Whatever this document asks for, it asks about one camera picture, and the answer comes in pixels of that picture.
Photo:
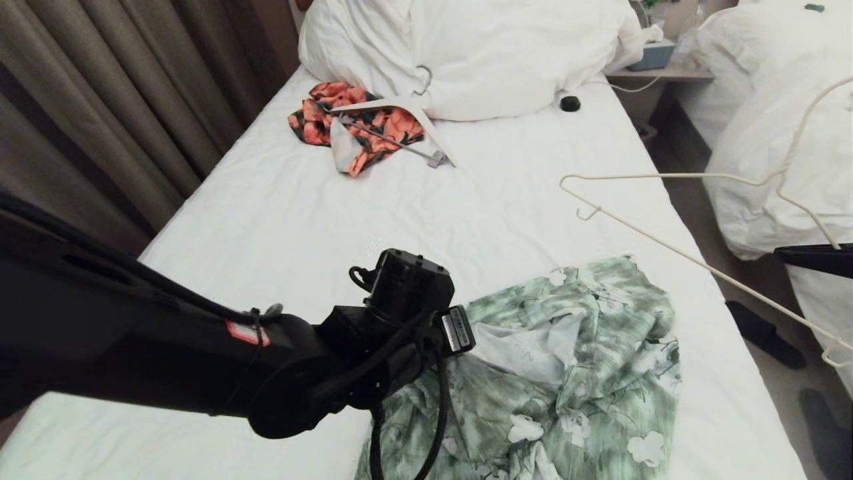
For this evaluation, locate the orange floral garment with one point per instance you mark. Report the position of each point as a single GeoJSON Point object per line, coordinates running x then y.
{"type": "Point", "coordinates": [318, 123]}

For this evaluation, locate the white crumpled duvet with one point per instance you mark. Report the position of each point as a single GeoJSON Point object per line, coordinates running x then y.
{"type": "Point", "coordinates": [753, 120]}

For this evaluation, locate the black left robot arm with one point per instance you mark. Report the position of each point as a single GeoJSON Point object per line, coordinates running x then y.
{"type": "Point", "coordinates": [133, 346]}

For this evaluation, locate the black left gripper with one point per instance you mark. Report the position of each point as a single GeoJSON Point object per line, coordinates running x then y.
{"type": "Point", "coordinates": [410, 286]}

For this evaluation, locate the green floral button shirt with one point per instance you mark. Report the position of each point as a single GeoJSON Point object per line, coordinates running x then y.
{"type": "Point", "coordinates": [586, 400]}

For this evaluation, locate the small green plant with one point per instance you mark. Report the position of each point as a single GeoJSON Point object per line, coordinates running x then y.
{"type": "Point", "coordinates": [653, 4]}

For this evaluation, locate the black slipper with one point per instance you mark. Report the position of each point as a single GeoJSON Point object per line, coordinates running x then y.
{"type": "Point", "coordinates": [830, 433]}
{"type": "Point", "coordinates": [765, 332]}

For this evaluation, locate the neighbouring bed white sheet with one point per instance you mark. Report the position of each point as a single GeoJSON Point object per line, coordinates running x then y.
{"type": "Point", "coordinates": [823, 303]}

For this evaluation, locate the wooden nightstand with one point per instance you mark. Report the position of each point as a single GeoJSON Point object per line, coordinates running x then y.
{"type": "Point", "coordinates": [666, 74]}

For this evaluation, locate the bed with white sheet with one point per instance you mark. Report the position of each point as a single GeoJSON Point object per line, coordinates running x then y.
{"type": "Point", "coordinates": [300, 213]}

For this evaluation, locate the white pillow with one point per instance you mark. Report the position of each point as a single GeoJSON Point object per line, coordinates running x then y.
{"type": "Point", "coordinates": [480, 53]}

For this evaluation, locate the blue tissue box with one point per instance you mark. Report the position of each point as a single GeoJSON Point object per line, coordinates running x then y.
{"type": "Point", "coordinates": [652, 56]}

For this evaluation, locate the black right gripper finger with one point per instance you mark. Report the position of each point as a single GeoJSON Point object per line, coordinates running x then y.
{"type": "Point", "coordinates": [823, 258]}

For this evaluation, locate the white plastic hanger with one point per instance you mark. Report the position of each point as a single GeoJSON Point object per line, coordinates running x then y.
{"type": "Point", "coordinates": [400, 101]}

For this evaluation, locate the small black round object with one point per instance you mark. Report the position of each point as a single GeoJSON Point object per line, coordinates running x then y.
{"type": "Point", "coordinates": [570, 103]}

